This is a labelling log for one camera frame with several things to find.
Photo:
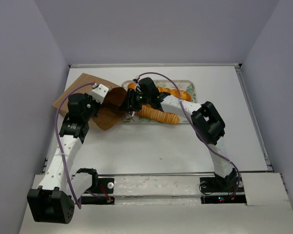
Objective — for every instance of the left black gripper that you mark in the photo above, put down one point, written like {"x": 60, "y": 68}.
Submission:
{"x": 88, "y": 98}

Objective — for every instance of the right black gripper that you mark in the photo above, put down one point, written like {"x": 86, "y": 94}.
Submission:
{"x": 129, "y": 105}

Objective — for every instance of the ridged orange fake bread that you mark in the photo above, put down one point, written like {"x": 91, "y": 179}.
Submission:
{"x": 163, "y": 117}

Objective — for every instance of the metal kitchen tongs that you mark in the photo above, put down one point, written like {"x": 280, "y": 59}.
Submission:
{"x": 130, "y": 115}

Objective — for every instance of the brown paper bag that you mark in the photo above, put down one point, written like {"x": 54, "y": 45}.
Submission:
{"x": 109, "y": 113}

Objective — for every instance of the long seeded fake baguette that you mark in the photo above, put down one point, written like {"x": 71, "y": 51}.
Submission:
{"x": 186, "y": 88}

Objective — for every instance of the pale crusty fake bread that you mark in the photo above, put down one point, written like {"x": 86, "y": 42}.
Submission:
{"x": 155, "y": 111}

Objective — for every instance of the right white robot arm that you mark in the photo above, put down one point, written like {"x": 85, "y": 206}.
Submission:
{"x": 205, "y": 119}

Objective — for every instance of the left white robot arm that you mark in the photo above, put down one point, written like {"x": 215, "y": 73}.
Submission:
{"x": 56, "y": 196}

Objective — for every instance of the floral leaf print tray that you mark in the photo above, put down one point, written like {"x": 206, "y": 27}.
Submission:
{"x": 172, "y": 104}

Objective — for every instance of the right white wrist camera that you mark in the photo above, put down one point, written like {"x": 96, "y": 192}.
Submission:
{"x": 136, "y": 82}

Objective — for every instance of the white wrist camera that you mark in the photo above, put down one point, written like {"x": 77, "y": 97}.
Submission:
{"x": 99, "y": 92}
{"x": 136, "y": 82}

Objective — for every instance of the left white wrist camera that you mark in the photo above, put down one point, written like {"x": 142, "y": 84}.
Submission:
{"x": 99, "y": 92}

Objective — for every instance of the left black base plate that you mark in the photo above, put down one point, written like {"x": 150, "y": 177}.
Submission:
{"x": 91, "y": 190}

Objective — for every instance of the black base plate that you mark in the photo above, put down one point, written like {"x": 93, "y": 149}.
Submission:
{"x": 91, "y": 190}
{"x": 211, "y": 193}

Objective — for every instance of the aluminium front rail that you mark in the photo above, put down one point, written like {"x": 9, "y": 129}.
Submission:
{"x": 208, "y": 174}

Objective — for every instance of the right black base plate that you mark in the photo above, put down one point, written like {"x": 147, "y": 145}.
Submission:
{"x": 211, "y": 193}

